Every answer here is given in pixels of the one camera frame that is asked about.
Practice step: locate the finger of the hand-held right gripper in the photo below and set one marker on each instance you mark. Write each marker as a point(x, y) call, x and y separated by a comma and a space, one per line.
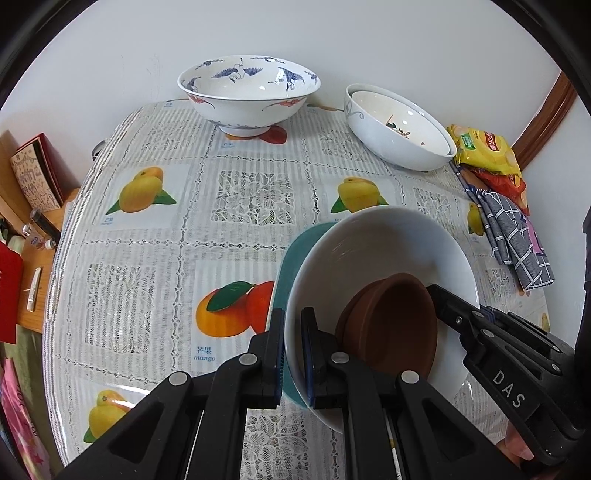
point(517, 328)
point(455, 311)

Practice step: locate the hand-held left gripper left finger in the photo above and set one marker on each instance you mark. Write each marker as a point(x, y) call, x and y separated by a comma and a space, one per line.
point(278, 364)

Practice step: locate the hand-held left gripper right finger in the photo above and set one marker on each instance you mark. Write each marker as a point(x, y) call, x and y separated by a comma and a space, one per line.
point(308, 369)

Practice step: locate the brown small bowl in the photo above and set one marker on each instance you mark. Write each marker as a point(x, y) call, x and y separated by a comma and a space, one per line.
point(397, 323)
point(342, 330)

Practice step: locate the blue square plate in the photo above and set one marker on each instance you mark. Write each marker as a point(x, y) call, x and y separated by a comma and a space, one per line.
point(286, 272)

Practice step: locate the person's right hand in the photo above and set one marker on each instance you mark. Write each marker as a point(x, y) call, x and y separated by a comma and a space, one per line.
point(518, 443)

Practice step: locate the grey checked cloth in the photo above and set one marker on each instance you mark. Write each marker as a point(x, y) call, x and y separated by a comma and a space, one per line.
point(521, 249)

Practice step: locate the red chips bag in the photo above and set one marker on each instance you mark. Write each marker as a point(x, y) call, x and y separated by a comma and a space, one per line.
point(508, 184)

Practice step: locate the fruit print tablecloth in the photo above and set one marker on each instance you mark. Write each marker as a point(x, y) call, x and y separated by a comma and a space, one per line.
point(161, 277)

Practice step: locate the yellow chips bag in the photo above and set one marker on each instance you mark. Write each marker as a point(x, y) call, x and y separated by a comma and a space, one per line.
point(485, 147)

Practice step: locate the large white scroll-pattern bowl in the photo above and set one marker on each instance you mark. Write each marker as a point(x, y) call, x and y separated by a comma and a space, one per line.
point(392, 152)

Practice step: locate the white bird print bowl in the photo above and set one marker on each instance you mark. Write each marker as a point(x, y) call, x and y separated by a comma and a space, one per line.
point(401, 115)

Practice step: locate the wooden side cabinet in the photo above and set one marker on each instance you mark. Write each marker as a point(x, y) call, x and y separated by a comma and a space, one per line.
point(46, 267)

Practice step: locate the white clip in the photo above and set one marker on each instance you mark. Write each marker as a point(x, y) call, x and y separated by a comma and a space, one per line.
point(33, 288)

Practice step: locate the blue crane print bowl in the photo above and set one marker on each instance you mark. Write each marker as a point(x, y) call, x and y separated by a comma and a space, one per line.
point(249, 106)

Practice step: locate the pink bag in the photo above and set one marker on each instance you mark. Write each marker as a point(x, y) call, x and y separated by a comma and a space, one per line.
point(23, 424)

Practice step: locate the black bottle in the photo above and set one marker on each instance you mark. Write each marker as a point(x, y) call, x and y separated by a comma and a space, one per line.
point(44, 224)

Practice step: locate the red gift box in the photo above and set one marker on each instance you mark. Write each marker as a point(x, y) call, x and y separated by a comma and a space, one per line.
point(32, 180)

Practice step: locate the brown wooden door frame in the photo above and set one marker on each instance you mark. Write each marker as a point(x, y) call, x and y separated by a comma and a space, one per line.
point(549, 120)

